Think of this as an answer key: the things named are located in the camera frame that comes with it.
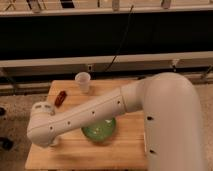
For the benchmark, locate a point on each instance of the clear plastic bottle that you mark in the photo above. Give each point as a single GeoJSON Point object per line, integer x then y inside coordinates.
{"type": "Point", "coordinates": [55, 141]}

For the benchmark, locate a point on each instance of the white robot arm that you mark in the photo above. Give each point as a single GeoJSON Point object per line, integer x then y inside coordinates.
{"type": "Point", "coordinates": [172, 113]}

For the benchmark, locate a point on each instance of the clear plastic cup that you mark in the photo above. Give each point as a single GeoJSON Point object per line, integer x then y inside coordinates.
{"type": "Point", "coordinates": [83, 81]}

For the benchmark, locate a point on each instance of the brown red snack bar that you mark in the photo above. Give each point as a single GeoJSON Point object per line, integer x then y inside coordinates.
{"type": "Point", "coordinates": [60, 98]}

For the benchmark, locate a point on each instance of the green bowl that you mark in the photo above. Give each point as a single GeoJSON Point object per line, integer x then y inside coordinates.
{"type": "Point", "coordinates": [100, 131]}

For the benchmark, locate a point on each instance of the black chair wheel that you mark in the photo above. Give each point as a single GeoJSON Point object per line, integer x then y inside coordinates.
{"type": "Point", "coordinates": [6, 143]}

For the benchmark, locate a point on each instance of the white wall outlet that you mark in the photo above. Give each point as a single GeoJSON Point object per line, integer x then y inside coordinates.
{"type": "Point", "coordinates": [90, 68]}

